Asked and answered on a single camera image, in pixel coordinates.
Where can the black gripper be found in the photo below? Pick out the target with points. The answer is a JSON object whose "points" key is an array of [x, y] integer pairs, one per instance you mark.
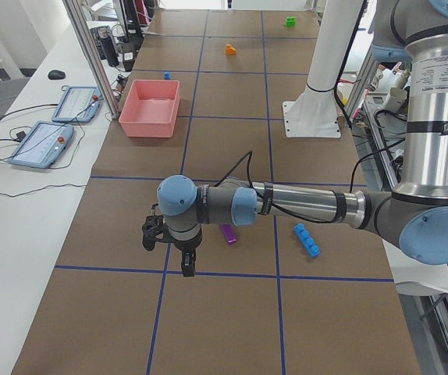
{"points": [[185, 245]]}

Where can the purple sloped block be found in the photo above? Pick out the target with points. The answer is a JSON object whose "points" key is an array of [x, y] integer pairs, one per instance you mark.
{"points": [[229, 234]]}

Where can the long blue block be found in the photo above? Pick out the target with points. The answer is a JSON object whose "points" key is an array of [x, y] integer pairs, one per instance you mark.
{"points": [[306, 240]]}

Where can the orange block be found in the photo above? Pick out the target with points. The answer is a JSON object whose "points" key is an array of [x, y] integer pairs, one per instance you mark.
{"points": [[230, 50]]}

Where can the green block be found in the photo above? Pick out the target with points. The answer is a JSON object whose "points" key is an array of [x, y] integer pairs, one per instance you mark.
{"points": [[290, 21]]}

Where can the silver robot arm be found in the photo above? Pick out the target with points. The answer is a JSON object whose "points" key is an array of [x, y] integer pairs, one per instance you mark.
{"points": [[412, 216]]}

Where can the pink plastic box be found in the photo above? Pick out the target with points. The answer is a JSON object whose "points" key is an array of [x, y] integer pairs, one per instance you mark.
{"points": [[151, 108]]}

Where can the near blue teach pendant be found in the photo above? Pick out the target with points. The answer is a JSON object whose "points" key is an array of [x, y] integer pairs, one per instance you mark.
{"points": [[43, 144]]}

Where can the blue teach pendant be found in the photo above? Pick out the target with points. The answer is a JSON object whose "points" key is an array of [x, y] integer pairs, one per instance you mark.
{"points": [[43, 144], [79, 104]]}

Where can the far blue teach pendant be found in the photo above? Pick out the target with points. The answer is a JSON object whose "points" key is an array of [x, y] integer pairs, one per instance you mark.
{"points": [[79, 104]]}

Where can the black computer mouse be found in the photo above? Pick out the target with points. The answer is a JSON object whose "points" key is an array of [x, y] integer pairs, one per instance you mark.
{"points": [[56, 75]]}

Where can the black bottle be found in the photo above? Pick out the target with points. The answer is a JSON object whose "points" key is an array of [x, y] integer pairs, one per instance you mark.
{"points": [[108, 47]]}

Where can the white camera stand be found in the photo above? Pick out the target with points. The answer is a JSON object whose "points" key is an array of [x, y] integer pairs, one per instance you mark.
{"points": [[314, 112]]}

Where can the aluminium frame post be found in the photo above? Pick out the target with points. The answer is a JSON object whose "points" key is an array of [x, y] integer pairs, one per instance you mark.
{"points": [[83, 34]]}

